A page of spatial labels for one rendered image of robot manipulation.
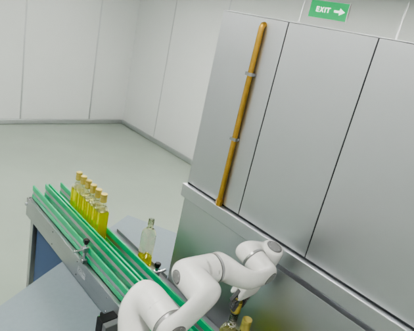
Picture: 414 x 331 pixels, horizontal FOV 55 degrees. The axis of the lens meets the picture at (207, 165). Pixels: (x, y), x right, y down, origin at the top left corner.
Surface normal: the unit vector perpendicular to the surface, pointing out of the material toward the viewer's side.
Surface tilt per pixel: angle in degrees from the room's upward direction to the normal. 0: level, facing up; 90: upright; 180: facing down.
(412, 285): 90
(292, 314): 90
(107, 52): 90
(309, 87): 90
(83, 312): 0
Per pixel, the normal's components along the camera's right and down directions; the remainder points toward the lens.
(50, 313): 0.21, -0.92
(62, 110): 0.65, 0.38
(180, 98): -0.72, 0.07
